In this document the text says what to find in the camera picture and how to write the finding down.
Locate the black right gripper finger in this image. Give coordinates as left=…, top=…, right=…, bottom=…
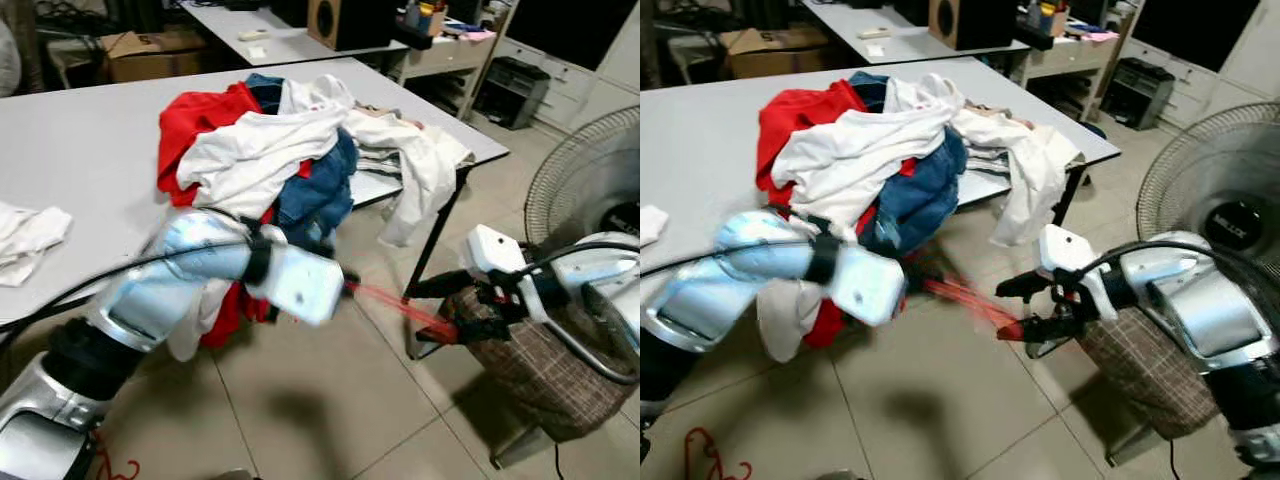
left=995, top=268, right=1053, bottom=300
left=415, top=313, right=501, bottom=347
left=405, top=267, right=483, bottom=299
left=1000, top=313, right=1079, bottom=344

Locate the red plastic hanger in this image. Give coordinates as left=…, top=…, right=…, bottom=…
left=918, top=277, right=1033, bottom=343
left=343, top=278, right=469, bottom=348

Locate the brown plaid laundry basket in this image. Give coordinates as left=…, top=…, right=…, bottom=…
left=1075, top=300, right=1229, bottom=443
left=443, top=283, right=641, bottom=443

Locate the striped garment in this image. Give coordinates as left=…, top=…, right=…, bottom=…
left=350, top=145, right=403, bottom=208
left=960, top=140, right=1011, bottom=206

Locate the white long-sleeved garment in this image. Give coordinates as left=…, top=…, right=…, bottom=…
left=340, top=105, right=477, bottom=249
left=950, top=105, right=1086, bottom=248

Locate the blue denim garment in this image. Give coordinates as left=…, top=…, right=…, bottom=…
left=243, top=72, right=359, bottom=253
left=848, top=70, right=969, bottom=256

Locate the crumpled white cloth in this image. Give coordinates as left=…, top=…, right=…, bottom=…
left=0, top=202, right=74, bottom=289
left=640, top=203, right=669, bottom=248

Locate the black printer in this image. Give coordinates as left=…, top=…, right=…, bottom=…
left=473, top=56, right=552, bottom=131
left=1100, top=57, right=1177, bottom=131

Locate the white drawer cabinet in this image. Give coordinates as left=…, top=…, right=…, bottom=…
left=1118, top=35, right=1280, bottom=126
left=493, top=35, right=641, bottom=133

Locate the white garment with red print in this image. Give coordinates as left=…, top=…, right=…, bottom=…
left=278, top=74, right=358, bottom=116
left=885, top=73, right=966, bottom=113

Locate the plain white garment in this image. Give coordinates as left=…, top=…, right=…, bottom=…
left=175, top=105, right=348, bottom=223
left=770, top=105, right=953, bottom=213

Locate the white table with black legs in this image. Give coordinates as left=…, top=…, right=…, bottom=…
left=640, top=57, right=1123, bottom=331
left=0, top=57, right=511, bottom=361

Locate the desk organiser with pens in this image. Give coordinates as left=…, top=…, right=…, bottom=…
left=395, top=0, right=453, bottom=41
left=1020, top=0, right=1076, bottom=39

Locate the wooden speaker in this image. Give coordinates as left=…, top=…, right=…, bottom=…
left=306, top=0, right=397, bottom=52
left=928, top=0, right=1019, bottom=52

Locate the black television screen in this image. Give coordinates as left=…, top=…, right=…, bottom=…
left=503, top=0, right=641, bottom=73
left=1130, top=0, right=1263, bottom=73

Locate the white desk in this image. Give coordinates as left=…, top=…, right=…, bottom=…
left=800, top=0, right=1031, bottom=68
left=178, top=0, right=413, bottom=68

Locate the open cardboard box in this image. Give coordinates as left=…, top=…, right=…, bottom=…
left=100, top=30, right=208, bottom=84
left=720, top=28, right=826, bottom=81

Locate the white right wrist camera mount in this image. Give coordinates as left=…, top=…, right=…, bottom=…
left=466, top=224, right=531, bottom=301
left=1036, top=224, right=1113, bottom=323

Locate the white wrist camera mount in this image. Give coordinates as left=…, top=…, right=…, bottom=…
left=1036, top=224, right=1113, bottom=323
left=833, top=243, right=908, bottom=328
left=262, top=243, right=348, bottom=328
left=466, top=224, right=531, bottom=301

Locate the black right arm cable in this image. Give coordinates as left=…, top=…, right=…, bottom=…
left=515, top=238, right=641, bottom=281
left=1085, top=233, right=1280, bottom=301

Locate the standing fan with wire guard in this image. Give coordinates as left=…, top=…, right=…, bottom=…
left=522, top=105, right=641, bottom=263
left=1135, top=100, right=1280, bottom=276

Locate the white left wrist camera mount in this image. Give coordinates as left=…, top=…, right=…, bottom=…
left=833, top=243, right=908, bottom=328
left=262, top=243, right=348, bottom=328

